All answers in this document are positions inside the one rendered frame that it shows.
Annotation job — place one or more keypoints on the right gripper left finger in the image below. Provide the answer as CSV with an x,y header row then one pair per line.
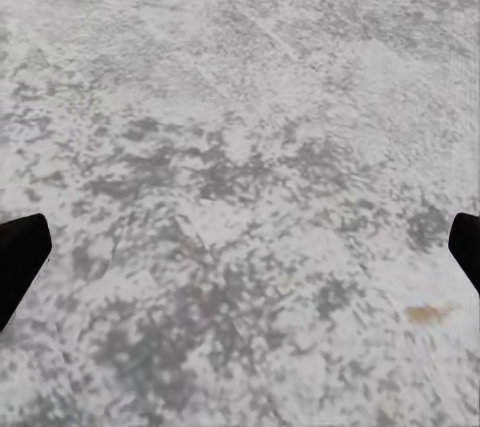
x,y
25,244

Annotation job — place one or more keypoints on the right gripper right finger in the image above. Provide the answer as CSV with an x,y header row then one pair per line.
x,y
464,243

